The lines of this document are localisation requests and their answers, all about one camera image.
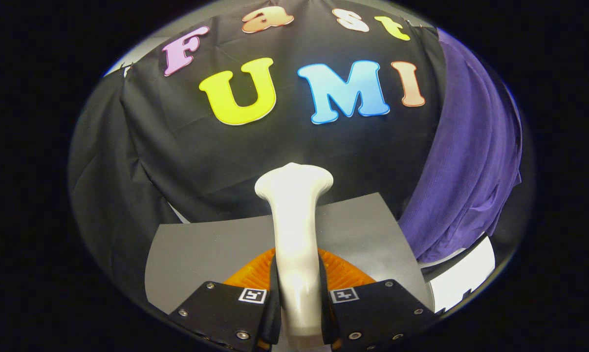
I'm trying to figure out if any purple corduroy jacket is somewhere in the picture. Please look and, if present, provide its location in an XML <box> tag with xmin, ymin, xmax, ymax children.
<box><xmin>398</xmin><ymin>28</ymin><xmax>524</xmax><ymax>264</ymax></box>

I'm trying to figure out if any white garment steamer head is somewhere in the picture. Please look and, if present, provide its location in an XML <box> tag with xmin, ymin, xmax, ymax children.
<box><xmin>254</xmin><ymin>162</ymin><xmax>334</xmax><ymax>350</ymax></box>

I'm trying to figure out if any grey metal cabinet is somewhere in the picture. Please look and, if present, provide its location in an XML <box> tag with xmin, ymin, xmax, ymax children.
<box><xmin>144</xmin><ymin>193</ymin><xmax>434</xmax><ymax>314</ymax></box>

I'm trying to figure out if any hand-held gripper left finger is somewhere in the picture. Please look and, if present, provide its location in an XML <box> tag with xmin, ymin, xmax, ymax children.
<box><xmin>170</xmin><ymin>248</ymin><xmax>281</xmax><ymax>352</ymax></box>

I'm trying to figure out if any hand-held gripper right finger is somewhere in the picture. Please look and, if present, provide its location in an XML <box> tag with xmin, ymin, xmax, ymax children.
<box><xmin>319</xmin><ymin>248</ymin><xmax>439</xmax><ymax>352</ymax></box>

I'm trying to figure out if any white floor sheet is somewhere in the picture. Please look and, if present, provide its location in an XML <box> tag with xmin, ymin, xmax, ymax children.
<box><xmin>419</xmin><ymin>237</ymin><xmax>496</xmax><ymax>313</ymax></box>

